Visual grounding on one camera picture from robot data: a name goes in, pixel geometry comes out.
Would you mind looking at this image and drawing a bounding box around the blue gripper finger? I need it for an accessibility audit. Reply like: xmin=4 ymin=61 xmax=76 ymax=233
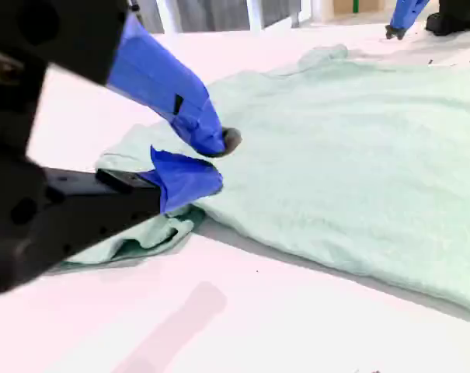
xmin=385 ymin=0 xmax=430 ymax=40
xmin=44 ymin=145 xmax=225 ymax=257
xmin=106 ymin=14 xmax=243 ymax=159

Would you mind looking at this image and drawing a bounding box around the pale green T-shirt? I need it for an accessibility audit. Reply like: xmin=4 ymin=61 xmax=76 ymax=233
xmin=61 ymin=43 xmax=470 ymax=316

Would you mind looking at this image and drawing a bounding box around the light wooden box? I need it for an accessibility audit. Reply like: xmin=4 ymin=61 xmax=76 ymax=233
xmin=332 ymin=0 xmax=387 ymax=17

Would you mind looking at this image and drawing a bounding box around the white furniture leg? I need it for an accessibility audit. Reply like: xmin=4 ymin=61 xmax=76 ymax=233
xmin=248 ymin=0 xmax=263 ymax=31
xmin=155 ymin=0 xmax=183 ymax=34

